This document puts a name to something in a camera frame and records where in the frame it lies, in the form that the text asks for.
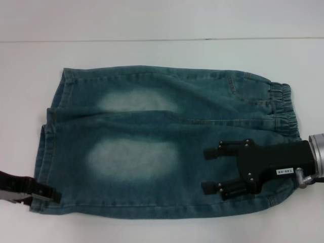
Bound blue washed denim shorts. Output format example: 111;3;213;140
29;66;317;221

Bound right wrist cable with plug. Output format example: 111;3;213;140
295;167;324;189

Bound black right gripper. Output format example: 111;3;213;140
201;138;317;202

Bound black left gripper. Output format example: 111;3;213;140
0;170;62;207

